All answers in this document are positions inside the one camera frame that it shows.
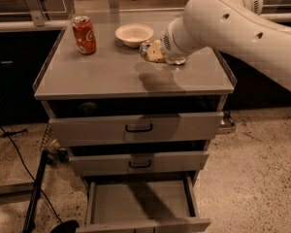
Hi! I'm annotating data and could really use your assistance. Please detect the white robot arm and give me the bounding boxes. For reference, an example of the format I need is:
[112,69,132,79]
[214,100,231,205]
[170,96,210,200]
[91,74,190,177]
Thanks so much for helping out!
[145,0,291,92]

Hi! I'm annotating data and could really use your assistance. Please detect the green soda can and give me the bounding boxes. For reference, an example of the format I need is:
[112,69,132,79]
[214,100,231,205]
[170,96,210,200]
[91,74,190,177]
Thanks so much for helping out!
[164,56,187,65]

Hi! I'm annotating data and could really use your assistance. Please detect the red soda can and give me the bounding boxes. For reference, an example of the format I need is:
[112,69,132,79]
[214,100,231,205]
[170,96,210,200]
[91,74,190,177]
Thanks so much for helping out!
[73,16,96,54]

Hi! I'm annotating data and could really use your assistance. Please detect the grey drawer cabinet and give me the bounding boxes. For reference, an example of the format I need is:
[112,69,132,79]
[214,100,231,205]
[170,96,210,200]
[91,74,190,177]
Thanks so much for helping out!
[32,9,239,233]

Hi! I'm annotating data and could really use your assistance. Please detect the dark round object in drawer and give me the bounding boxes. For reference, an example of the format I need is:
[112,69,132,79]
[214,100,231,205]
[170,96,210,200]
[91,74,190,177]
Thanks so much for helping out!
[78,102,98,117]

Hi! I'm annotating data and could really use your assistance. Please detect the top grey drawer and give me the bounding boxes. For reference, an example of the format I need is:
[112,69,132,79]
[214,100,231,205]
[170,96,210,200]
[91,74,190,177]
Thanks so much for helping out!
[43,95,226,147]

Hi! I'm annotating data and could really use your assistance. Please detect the grey drawer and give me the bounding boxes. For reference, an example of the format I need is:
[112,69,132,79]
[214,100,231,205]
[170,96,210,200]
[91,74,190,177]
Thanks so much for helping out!
[76,173,210,233]
[69,141,209,177]
[43,95,226,147]

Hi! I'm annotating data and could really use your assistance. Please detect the middle grey drawer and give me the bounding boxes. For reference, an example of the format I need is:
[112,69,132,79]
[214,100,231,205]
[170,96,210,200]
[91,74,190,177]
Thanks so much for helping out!
[69,141,209,177]

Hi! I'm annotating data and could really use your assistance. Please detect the bottom grey drawer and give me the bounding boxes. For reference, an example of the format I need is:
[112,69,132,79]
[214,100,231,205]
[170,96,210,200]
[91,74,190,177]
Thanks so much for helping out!
[76,173,210,233]

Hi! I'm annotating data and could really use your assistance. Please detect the white bowl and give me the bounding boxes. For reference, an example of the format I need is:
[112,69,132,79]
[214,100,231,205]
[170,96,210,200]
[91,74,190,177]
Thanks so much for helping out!
[115,24,154,48]

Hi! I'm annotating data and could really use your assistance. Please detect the black stand leg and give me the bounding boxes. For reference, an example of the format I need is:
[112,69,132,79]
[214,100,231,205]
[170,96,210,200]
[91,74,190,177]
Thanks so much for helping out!
[22,150,48,233]

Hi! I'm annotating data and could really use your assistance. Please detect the wire basket on floor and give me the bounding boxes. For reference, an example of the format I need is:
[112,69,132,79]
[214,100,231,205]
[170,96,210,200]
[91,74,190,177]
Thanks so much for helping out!
[40,125,69,163]

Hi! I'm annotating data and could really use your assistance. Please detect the black floor cable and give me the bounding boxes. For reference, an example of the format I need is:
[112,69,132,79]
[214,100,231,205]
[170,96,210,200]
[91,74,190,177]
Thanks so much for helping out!
[0,115,64,225]

